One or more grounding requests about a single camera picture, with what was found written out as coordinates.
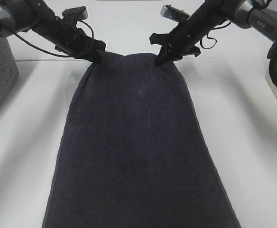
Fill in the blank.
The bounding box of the dark navy towel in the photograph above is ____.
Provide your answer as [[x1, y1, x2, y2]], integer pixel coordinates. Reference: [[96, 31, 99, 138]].
[[42, 52, 240, 228]]

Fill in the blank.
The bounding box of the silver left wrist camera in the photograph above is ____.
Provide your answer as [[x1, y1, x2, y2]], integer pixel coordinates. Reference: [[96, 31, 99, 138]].
[[62, 6, 88, 20]]

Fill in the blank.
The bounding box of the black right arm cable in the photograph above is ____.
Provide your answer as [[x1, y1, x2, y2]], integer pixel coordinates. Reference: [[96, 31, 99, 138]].
[[199, 20, 231, 50]]

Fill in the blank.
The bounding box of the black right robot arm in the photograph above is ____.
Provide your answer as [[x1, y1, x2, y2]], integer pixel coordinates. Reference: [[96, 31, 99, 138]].
[[149, 0, 277, 87]]

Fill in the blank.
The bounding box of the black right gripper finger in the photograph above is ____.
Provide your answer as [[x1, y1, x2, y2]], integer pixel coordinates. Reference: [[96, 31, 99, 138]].
[[155, 46, 170, 66]]

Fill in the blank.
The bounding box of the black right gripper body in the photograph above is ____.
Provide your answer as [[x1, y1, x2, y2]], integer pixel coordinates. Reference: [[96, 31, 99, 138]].
[[149, 4, 221, 58]]

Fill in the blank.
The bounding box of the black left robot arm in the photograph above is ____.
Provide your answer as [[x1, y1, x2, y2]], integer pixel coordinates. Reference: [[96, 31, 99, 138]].
[[0, 0, 106, 63]]

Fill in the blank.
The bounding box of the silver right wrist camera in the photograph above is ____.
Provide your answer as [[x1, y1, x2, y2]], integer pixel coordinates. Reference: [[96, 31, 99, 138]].
[[160, 5, 190, 23]]

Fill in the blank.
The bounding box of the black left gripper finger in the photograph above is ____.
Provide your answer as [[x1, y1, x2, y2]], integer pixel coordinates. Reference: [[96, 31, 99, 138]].
[[91, 49, 105, 63]]

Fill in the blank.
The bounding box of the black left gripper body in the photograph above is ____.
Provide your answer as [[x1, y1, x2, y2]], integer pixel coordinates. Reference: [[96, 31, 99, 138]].
[[33, 16, 106, 59]]

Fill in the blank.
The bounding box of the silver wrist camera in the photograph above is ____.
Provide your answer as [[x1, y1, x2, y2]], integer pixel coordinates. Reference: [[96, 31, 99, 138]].
[[62, 6, 88, 20], [160, 5, 190, 23]]

